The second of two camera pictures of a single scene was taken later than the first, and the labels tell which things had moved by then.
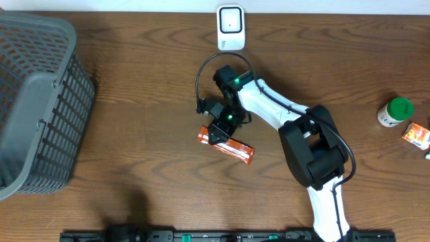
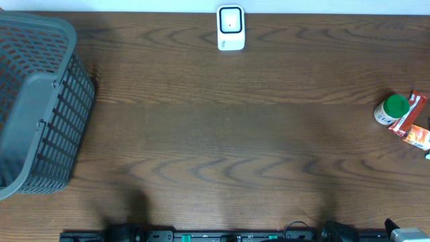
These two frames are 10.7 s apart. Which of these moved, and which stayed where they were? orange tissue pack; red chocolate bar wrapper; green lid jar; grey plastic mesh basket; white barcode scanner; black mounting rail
Moved: green lid jar; red chocolate bar wrapper
Stayed: orange tissue pack; black mounting rail; grey plastic mesh basket; white barcode scanner
